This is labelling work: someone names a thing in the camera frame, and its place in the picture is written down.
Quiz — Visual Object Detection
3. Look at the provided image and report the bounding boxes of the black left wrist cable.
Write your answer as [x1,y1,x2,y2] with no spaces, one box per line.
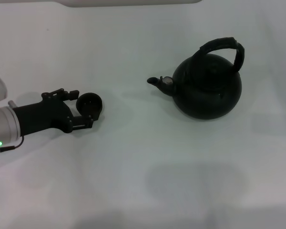
[0,135,24,153]

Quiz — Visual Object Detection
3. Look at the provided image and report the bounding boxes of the small black teacup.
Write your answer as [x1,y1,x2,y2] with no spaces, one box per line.
[75,92,103,115]

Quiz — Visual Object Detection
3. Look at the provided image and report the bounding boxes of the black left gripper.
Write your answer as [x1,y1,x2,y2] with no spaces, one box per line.
[12,88,102,137]

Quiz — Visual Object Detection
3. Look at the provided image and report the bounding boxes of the black round teapot with handle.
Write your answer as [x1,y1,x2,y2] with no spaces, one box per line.
[146,37,246,119]

